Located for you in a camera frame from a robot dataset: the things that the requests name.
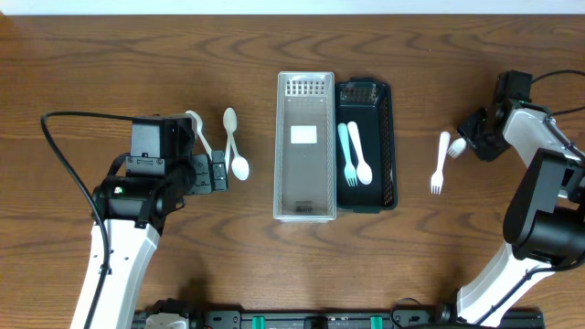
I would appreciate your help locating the black plastic basket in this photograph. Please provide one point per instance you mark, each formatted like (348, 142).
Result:
(368, 102)

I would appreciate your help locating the pale green fork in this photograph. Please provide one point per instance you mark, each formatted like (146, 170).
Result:
(349, 169)

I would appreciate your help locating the white spoon bowl up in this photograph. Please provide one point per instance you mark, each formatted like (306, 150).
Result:
(230, 125)

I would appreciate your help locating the white spoon bowl down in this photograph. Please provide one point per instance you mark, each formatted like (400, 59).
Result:
(239, 165)

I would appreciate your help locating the white label in basket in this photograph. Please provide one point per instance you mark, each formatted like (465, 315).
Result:
(303, 134)

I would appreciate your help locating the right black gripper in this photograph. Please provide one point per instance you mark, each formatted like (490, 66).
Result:
(478, 134)

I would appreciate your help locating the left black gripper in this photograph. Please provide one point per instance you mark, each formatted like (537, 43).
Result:
(202, 172)

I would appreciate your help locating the clear plastic basket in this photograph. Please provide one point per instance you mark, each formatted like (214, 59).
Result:
(305, 174)

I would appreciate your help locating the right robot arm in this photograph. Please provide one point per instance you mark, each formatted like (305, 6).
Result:
(544, 223)

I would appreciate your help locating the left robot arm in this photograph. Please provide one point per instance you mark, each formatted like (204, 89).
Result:
(141, 188)

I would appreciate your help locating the white spoon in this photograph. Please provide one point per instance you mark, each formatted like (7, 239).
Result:
(198, 127)
(363, 170)

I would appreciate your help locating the white fork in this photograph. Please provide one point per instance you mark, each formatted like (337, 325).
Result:
(456, 148)
(437, 177)

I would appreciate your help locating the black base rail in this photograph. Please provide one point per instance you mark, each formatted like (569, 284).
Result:
(171, 313)

